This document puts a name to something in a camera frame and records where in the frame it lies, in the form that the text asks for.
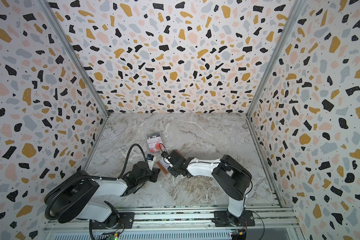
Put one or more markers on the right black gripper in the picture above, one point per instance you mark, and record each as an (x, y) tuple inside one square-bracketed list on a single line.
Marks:
[(172, 162)]

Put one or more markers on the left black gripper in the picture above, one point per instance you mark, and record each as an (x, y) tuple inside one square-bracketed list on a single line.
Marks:
[(155, 171)]

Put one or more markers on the brown leather card holder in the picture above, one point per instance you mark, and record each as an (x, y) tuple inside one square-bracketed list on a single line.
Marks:
[(164, 165)]

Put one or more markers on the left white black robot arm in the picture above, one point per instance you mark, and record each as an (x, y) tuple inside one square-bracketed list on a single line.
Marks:
[(72, 199)]

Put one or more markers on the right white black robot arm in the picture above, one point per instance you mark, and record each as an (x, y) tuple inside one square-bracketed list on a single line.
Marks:
[(231, 176)]

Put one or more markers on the clear plastic card box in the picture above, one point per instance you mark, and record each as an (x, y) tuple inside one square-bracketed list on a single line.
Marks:
[(153, 135)]

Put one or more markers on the white ventilation grille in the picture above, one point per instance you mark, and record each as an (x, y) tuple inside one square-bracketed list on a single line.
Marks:
[(170, 235)]

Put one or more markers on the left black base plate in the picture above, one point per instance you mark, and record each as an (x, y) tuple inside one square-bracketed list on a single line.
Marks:
[(120, 221)]

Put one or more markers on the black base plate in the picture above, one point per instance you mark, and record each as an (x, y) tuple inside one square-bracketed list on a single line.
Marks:
[(226, 219), (120, 221)]

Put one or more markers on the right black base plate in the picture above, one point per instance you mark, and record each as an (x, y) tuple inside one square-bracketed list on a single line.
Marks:
[(226, 219)]

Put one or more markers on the aluminium mounting rail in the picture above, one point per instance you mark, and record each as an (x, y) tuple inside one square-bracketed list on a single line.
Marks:
[(203, 218)]

